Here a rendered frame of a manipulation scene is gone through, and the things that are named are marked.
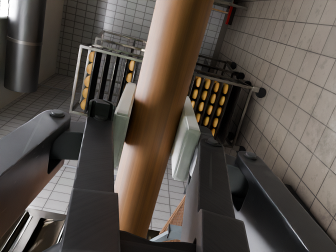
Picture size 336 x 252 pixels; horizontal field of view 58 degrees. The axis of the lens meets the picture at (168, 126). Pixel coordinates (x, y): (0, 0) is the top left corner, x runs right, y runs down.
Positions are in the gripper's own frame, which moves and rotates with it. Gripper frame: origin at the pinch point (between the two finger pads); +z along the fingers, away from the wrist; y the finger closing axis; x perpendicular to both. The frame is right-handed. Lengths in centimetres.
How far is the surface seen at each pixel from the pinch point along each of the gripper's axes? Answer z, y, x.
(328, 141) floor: 150, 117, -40
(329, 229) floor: 117, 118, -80
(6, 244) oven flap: 117, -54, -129
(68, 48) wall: 496, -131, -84
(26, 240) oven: 127, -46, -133
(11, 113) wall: 299, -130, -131
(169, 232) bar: 84, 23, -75
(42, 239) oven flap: 131, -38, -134
